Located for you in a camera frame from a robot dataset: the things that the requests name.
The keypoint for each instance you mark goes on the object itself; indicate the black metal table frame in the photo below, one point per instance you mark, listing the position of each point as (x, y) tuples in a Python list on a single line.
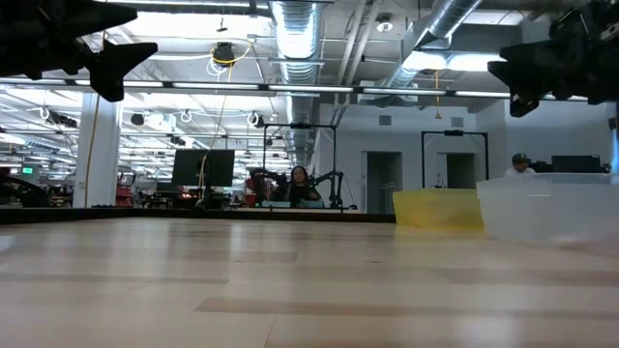
[(232, 213)]

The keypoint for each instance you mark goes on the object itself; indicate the black monitor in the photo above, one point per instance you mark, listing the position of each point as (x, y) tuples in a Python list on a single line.
[(203, 166)]

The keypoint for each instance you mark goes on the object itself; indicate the black rail with light strips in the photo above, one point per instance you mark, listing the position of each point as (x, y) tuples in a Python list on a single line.
[(263, 87)]

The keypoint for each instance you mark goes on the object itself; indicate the white building column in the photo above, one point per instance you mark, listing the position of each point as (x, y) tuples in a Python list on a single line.
[(106, 154)]

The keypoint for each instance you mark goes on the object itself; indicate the clear plastic bin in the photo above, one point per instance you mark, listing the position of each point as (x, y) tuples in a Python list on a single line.
[(546, 212)]

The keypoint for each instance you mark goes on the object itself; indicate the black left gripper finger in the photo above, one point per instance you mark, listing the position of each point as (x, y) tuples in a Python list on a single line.
[(101, 17), (113, 63)]

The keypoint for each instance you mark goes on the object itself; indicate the red background machine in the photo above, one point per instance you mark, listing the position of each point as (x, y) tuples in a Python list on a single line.
[(252, 188)]

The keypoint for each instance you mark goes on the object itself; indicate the grey door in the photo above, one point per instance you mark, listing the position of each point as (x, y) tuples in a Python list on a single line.
[(382, 179)]

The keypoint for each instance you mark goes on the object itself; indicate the black gantry frame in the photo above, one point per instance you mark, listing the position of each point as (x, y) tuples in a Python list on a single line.
[(454, 132), (300, 125)]

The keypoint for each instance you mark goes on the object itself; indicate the dark background robot arm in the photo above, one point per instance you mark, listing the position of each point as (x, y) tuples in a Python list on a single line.
[(333, 186)]

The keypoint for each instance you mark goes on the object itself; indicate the round ceiling sensor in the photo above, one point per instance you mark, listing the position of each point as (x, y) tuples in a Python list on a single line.
[(384, 25)]

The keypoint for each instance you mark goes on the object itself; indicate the person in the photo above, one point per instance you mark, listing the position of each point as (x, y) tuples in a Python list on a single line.
[(300, 186), (520, 164)]

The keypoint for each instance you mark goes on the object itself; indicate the black equipment shelf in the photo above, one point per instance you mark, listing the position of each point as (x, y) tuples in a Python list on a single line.
[(575, 163)]

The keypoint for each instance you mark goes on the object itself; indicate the bright ceiling light panel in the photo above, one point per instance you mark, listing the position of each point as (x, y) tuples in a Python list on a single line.
[(459, 63)]

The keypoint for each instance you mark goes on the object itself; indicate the yellow plastic bin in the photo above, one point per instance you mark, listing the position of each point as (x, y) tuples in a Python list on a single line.
[(435, 210)]

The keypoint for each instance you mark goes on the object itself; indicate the silver ventilation duct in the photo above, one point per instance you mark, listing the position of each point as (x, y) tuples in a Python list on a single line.
[(450, 17), (297, 34)]

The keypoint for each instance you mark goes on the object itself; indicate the green exit sign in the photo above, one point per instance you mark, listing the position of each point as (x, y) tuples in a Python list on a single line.
[(27, 170)]

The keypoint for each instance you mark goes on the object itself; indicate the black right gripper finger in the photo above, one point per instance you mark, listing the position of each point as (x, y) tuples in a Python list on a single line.
[(527, 67)]

